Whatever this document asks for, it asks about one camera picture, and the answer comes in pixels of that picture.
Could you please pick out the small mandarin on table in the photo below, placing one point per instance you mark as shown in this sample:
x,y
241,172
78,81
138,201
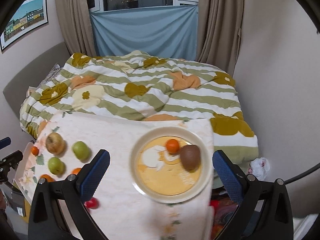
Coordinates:
x,y
35,151

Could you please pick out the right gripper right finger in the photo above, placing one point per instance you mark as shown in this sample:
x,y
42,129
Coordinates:
x,y
231,175

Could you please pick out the red cherry tomato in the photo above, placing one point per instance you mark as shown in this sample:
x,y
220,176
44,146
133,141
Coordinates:
x,y
93,203

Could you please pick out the small mandarin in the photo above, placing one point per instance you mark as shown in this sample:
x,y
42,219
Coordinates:
x,y
35,151
172,146

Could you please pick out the green apple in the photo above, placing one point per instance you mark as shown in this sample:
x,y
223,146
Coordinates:
x,y
81,150
56,166

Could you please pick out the blue cloth over window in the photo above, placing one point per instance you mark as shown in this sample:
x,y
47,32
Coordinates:
x,y
165,31

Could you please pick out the left beige curtain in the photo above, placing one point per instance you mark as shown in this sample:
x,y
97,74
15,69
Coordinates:
x,y
75,25

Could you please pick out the large orange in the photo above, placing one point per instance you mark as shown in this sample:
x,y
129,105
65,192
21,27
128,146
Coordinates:
x,y
47,177
76,171

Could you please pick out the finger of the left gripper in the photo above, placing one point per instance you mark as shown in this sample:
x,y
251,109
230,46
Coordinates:
x,y
5,142

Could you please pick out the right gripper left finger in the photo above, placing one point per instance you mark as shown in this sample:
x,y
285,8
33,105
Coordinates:
x,y
91,175

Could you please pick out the grey headboard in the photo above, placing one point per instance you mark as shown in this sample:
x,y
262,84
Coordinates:
x,y
32,74

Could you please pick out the white plastic bag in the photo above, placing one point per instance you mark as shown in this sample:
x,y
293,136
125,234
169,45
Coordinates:
x,y
259,167

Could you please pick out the green apple far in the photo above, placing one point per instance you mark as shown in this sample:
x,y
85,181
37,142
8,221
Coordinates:
x,y
81,150

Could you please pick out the brown kiwi fruit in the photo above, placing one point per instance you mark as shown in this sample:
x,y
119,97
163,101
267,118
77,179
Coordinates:
x,y
190,156

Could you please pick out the beige curtain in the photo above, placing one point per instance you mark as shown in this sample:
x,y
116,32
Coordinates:
x,y
219,33
75,25

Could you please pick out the white floral tablecloth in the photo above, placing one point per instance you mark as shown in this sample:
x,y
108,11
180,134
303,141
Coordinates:
x,y
125,212

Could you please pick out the green apple near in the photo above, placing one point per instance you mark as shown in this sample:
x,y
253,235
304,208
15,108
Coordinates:
x,y
56,166

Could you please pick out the green striped floral duvet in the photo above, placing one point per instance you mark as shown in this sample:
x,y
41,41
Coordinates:
x,y
141,87

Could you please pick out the framed houses picture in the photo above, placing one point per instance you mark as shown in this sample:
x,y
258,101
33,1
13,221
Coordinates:
x,y
29,16

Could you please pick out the cream yellow plate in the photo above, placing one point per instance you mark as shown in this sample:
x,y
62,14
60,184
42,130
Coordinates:
x,y
160,175

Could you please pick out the right beige curtain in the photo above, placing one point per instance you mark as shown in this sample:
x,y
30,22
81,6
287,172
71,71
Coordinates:
x,y
219,33

